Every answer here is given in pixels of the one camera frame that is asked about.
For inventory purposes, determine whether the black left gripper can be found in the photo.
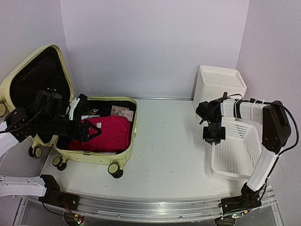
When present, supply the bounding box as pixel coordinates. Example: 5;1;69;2
36;115;101;143

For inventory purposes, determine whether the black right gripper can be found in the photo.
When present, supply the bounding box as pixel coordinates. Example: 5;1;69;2
203;117;226;145

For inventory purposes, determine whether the magenta t-shirt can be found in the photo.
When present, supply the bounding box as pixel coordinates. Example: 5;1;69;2
69;115;131;153

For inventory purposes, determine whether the white plastic mesh basket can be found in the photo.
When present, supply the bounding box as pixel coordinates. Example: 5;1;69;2
211;120;261;181

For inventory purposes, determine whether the pale green hard-shell suitcase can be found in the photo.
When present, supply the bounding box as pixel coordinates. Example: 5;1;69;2
0;45;138;178

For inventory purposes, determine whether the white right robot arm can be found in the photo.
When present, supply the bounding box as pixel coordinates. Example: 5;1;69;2
196;97;296;213

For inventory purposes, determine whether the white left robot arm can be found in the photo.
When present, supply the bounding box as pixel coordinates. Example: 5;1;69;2
0;89;102;206

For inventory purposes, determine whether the white three-drawer storage cabinet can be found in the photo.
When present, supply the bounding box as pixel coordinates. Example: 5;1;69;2
193;65;247;107

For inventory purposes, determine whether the small pink card box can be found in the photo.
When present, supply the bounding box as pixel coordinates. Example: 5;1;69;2
124;110;134;122

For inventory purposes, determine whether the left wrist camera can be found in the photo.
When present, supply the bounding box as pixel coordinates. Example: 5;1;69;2
65;94;88;121

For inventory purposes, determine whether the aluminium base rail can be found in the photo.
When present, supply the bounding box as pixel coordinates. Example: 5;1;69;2
14;190;283;226

